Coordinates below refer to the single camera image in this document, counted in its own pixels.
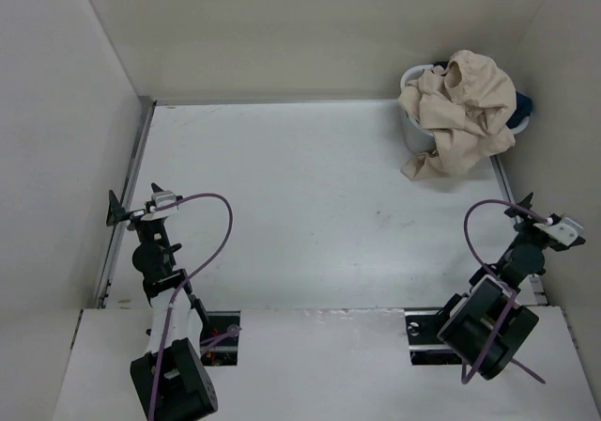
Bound beige trousers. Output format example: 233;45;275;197
398;50;516;181

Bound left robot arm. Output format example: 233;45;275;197
106;184;218;420

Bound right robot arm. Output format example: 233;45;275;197
435;195;586;384

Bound dark blue garment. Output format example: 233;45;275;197
506;92;533;129

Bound white laundry basket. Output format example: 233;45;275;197
400;61;530;153

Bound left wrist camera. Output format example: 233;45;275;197
146;191;182;218

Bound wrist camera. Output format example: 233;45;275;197
545;216;584;246
146;191;182;218

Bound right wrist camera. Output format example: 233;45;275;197
545;216;584;246

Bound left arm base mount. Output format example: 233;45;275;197
200;311;241;366

